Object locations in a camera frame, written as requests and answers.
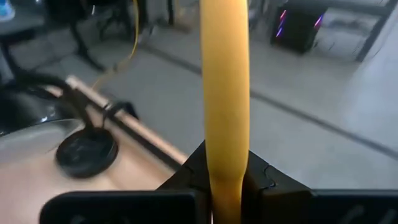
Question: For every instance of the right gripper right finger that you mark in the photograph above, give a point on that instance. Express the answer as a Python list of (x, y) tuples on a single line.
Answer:
[(311, 208)]

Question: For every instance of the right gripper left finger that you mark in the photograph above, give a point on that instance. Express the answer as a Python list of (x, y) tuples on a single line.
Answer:
[(140, 205)]

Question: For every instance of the black gooseneck desk lamp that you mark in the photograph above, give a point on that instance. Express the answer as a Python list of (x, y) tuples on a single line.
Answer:
[(87, 152)]

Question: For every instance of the black computer tower with lights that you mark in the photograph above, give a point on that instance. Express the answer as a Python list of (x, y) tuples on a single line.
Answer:
[(295, 31)]

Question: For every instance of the black chair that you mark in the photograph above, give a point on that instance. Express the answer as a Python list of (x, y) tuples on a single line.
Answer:
[(77, 12)]

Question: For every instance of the black-framed desk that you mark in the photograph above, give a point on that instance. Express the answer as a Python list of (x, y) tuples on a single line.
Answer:
[(357, 9)]

